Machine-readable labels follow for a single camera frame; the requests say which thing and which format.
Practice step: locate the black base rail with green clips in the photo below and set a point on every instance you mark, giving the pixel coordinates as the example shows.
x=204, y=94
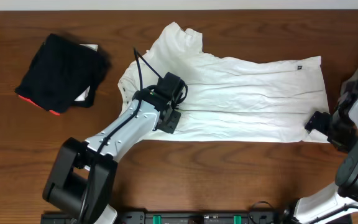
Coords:
x=260, y=212

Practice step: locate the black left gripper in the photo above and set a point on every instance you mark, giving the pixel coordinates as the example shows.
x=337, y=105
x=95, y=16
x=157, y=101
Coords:
x=171, y=121

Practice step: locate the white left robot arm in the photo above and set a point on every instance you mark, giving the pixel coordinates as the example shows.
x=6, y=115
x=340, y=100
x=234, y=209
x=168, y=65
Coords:
x=81, y=180

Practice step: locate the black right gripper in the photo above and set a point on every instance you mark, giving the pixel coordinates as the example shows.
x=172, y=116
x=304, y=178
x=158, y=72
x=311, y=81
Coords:
x=346, y=142

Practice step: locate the white Puma t-shirt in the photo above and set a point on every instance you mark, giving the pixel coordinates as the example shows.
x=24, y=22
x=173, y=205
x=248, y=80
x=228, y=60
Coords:
x=231, y=99

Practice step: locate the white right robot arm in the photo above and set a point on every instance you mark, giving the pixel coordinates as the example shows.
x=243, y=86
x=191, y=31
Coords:
x=336, y=202

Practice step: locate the red garment edge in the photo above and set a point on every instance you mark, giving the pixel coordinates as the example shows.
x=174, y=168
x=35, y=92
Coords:
x=31, y=102

